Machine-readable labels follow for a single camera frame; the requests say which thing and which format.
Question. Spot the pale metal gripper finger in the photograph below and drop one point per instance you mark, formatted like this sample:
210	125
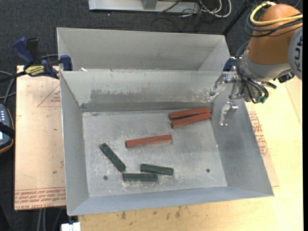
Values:
220	83
228	112

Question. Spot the grey metal bin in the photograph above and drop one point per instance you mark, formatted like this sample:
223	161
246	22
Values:
154	153

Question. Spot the red-brown flat block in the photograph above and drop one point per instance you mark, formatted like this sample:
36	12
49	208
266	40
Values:
191	120
188	112
148	141

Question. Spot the dark green flat block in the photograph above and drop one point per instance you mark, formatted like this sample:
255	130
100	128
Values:
140	177
157	169
112	157

